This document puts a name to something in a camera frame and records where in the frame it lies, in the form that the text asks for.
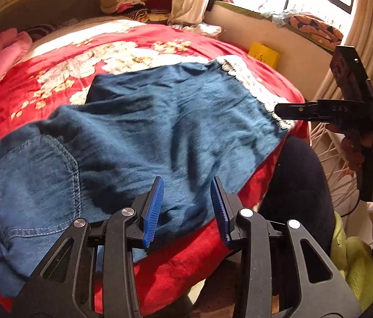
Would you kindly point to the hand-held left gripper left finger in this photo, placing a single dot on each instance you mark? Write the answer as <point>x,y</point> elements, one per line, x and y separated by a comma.
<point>153,212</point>

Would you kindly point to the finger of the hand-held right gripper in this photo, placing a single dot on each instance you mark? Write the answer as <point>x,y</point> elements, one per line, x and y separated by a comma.
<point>294,111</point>

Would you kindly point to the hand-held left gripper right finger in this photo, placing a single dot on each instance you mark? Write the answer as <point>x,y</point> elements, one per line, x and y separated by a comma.
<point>218,210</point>

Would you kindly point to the blue denim pants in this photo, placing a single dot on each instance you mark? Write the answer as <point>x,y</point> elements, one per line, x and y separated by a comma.
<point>156,122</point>

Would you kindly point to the person's right hand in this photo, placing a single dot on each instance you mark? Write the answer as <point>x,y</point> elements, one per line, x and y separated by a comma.
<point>351,147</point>

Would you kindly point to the red floral bedspread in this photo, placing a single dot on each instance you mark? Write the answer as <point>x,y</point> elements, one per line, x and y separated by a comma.
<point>179,268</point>

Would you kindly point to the yellow box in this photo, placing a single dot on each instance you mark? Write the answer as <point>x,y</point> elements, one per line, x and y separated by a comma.
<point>264,54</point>

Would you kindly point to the person's dark trousered leg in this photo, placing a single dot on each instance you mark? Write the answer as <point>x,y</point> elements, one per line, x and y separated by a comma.
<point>295,185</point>

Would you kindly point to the orange patterned cloth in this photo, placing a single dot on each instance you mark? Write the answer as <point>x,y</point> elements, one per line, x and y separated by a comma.
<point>315,28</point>

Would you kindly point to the cream ribbed curtain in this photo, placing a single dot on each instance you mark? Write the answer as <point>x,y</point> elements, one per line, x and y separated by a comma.
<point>371,23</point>

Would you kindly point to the light blue cloth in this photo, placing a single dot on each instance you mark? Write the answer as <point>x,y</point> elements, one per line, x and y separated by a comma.
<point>280,18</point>

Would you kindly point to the green windowsill cover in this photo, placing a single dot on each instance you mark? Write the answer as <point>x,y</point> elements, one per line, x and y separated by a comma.
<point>249,10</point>

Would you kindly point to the white crumpled cloth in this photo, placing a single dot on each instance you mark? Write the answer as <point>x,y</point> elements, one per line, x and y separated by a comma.
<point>203,29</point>

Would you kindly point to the yellow-green fluffy garment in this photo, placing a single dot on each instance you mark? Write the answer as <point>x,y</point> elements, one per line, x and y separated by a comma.
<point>358,265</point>

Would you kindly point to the pile of folded clothes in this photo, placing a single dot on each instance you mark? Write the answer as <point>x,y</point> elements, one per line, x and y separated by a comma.
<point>133,1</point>

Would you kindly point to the striped pillow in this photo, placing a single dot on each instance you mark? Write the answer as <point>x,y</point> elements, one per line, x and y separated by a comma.
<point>42,31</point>

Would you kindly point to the grey headboard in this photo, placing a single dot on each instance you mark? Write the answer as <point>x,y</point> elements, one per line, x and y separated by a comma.
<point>40,10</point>

